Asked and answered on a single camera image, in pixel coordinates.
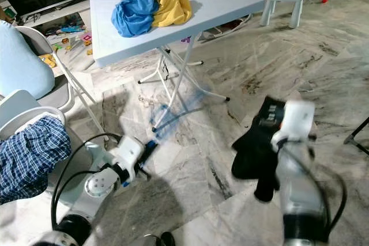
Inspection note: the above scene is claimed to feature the black garment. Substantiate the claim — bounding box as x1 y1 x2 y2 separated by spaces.
232 96 286 202

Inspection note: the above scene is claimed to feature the blue plastic hanger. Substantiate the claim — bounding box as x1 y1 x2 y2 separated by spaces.
147 88 214 143

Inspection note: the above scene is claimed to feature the blue plaid shirt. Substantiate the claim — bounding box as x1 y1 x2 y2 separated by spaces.
0 116 73 205

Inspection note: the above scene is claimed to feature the grey metal folding chair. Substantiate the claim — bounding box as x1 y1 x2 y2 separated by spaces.
0 26 107 137

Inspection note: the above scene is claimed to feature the light blue pillow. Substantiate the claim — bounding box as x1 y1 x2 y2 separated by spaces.
0 21 55 100

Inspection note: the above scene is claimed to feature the yellow toy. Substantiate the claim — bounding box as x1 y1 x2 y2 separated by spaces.
39 54 57 68

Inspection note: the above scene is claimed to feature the yellow t-shirt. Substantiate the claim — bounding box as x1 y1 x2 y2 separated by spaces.
153 0 193 28

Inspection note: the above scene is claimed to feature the blue toy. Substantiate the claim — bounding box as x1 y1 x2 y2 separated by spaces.
61 24 87 33

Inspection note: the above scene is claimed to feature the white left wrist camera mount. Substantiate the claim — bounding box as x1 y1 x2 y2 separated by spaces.
110 137 146 180

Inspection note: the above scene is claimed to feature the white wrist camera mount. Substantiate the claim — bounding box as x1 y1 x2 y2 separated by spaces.
110 137 146 180
271 101 317 149

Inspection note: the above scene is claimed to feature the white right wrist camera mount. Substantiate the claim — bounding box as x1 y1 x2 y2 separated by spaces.
271 101 317 149

